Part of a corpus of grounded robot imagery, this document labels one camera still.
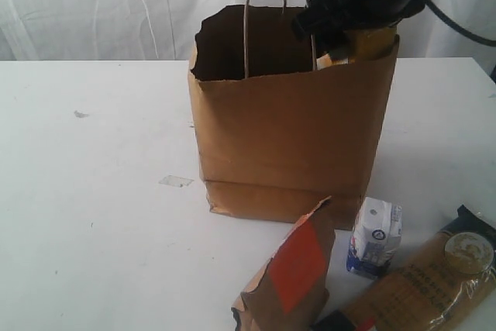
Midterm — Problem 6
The brown paper shopping bag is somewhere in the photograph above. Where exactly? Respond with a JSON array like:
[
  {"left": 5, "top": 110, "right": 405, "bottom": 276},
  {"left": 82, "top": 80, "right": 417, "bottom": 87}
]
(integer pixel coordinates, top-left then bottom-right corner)
[{"left": 188, "top": 3, "right": 399, "bottom": 229}]

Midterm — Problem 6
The brown pouch orange label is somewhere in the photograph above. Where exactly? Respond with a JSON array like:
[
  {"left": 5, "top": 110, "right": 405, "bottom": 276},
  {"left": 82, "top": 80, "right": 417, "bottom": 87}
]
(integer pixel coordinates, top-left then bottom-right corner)
[{"left": 231, "top": 197, "right": 336, "bottom": 330}]

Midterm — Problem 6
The spaghetti packet gold seal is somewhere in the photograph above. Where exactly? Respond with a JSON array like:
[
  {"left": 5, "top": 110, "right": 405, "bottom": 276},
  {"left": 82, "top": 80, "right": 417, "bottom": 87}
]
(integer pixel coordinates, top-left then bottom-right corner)
[{"left": 312, "top": 204, "right": 496, "bottom": 331}]

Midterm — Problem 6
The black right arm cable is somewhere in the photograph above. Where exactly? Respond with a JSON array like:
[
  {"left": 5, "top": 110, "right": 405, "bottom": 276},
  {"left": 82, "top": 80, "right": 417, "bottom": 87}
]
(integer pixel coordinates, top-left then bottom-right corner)
[{"left": 424, "top": 0, "right": 496, "bottom": 47}]

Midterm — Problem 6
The clear tape scrap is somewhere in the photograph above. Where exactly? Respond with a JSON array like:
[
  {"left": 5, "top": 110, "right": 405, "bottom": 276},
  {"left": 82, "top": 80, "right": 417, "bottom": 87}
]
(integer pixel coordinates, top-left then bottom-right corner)
[{"left": 158, "top": 175, "right": 193, "bottom": 188}]

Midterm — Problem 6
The yellow grain bottle white cap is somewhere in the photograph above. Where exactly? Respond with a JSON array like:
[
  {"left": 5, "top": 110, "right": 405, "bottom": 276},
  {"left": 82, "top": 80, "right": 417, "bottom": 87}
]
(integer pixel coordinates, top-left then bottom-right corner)
[{"left": 316, "top": 26, "right": 397, "bottom": 70}]

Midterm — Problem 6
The small white blue carton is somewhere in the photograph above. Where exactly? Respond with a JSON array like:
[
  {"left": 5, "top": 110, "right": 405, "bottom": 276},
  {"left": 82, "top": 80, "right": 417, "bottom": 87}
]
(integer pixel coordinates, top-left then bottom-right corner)
[{"left": 346, "top": 197, "right": 402, "bottom": 279}]

